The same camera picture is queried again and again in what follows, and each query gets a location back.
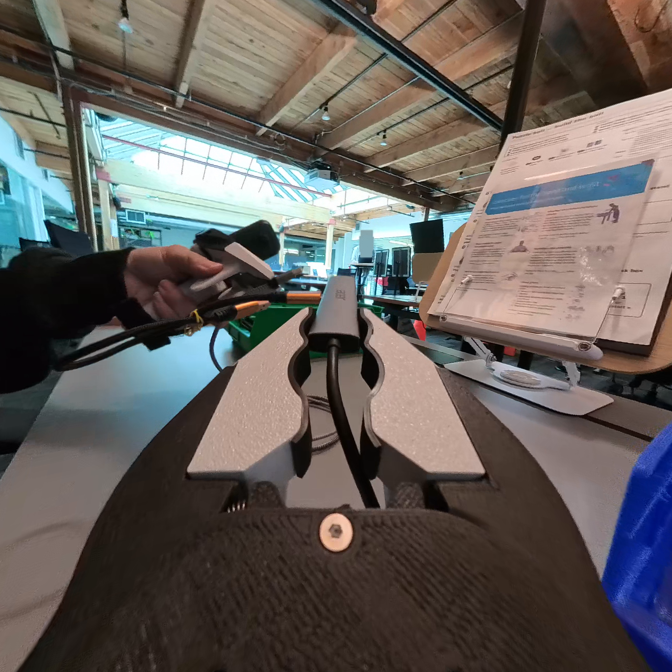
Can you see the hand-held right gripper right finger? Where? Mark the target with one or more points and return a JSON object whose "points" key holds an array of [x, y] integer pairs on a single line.
{"points": [[425, 420]]}

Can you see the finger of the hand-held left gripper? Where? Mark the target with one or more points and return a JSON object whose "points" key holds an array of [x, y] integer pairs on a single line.
{"points": [[249, 261]]}

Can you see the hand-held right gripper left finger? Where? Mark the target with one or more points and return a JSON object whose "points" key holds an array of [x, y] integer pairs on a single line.
{"points": [[246, 420]]}

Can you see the green plastic bin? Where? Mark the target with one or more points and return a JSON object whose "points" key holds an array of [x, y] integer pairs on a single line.
{"points": [[241, 329]]}

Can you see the blue plastic bin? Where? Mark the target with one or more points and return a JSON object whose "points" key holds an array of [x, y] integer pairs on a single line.
{"points": [[643, 567]]}

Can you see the person's left forearm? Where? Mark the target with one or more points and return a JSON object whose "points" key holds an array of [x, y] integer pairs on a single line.
{"points": [[52, 304]]}

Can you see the grey desk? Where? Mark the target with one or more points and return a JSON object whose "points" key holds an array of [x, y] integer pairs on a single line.
{"points": [[78, 446]]}

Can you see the person's left hand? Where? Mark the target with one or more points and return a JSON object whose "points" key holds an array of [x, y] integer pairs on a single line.
{"points": [[157, 273]]}

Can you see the ceiling projector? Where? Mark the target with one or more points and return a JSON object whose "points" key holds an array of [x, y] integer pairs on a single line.
{"points": [[321, 176]]}

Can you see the orange traffic cone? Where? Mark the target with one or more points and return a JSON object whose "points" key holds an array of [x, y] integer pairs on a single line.
{"points": [[419, 329]]}

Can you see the wooden document stand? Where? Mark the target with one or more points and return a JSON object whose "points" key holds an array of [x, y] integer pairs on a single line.
{"points": [[530, 388]]}

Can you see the cardboard panel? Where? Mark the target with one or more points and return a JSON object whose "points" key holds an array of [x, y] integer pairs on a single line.
{"points": [[426, 267]]}

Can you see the black monitor panel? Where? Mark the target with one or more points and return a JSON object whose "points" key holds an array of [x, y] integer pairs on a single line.
{"points": [[426, 236]]}

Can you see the black metal pole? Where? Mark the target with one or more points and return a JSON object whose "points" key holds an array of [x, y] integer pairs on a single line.
{"points": [[525, 52]]}

